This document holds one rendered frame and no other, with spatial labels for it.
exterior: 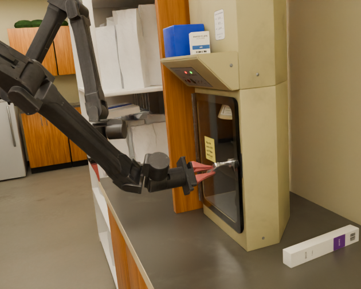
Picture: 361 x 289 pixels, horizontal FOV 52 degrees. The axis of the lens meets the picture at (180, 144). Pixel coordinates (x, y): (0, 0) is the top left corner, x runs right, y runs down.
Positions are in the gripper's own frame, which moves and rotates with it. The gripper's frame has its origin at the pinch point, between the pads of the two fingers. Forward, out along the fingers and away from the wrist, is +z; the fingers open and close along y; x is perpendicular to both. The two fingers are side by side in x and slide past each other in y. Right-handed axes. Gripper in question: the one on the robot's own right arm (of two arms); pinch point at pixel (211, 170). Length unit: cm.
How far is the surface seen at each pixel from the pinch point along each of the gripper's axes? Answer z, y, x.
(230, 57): 3.3, 22.2, -25.5
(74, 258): -46, 4, 226
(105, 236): -18, 17, 231
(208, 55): -2.8, 22.8, -26.0
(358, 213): 49, -22, 6
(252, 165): 8.4, -3.0, -9.5
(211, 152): 4.0, 7.3, 5.9
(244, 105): 6.9, 11.3, -18.5
